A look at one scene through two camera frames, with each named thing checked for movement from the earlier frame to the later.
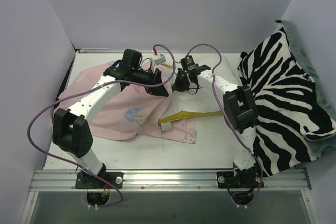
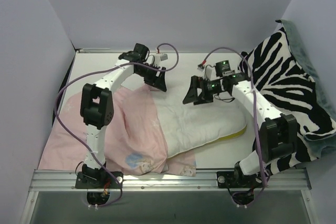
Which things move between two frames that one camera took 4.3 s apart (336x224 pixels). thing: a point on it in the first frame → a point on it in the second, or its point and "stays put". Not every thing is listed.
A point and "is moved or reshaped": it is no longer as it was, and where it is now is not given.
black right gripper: (180, 84) → (199, 91)
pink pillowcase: (133, 113) is moved or reshaped
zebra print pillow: (290, 119) stays put
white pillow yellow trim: (220, 94) is moved or reshaped
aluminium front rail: (287, 179) stays put
